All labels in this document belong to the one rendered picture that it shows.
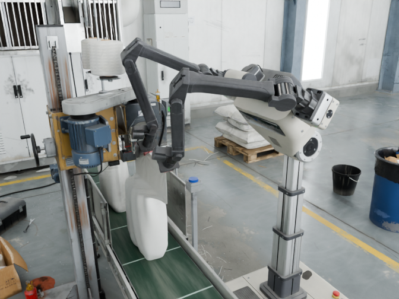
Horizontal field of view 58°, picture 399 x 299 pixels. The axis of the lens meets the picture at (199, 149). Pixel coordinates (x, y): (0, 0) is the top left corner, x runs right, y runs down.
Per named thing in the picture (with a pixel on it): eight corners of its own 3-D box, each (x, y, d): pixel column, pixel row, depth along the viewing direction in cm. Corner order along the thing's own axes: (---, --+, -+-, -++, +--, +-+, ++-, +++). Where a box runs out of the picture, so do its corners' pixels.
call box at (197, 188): (202, 190, 223) (202, 181, 221) (190, 193, 219) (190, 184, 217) (196, 185, 230) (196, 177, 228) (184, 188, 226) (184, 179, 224)
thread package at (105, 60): (130, 76, 174) (127, 39, 168) (95, 79, 167) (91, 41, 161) (120, 72, 188) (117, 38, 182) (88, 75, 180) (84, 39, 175)
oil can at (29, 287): (40, 309, 236) (34, 280, 228) (27, 314, 232) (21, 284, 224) (38, 295, 248) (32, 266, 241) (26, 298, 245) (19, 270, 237)
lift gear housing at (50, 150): (57, 159, 193) (54, 139, 189) (46, 161, 191) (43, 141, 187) (54, 153, 202) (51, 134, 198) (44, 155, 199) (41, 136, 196)
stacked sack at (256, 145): (272, 146, 490) (273, 137, 486) (246, 151, 471) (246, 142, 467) (244, 133, 546) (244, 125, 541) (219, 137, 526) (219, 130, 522)
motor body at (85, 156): (107, 166, 182) (102, 118, 173) (76, 172, 175) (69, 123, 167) (100, 157, 194) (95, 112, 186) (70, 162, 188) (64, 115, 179)
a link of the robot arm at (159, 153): (183, 156, 159) (183, 140, 163) (157, 152, 155) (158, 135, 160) (174, 168, 168) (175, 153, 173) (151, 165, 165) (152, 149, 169)
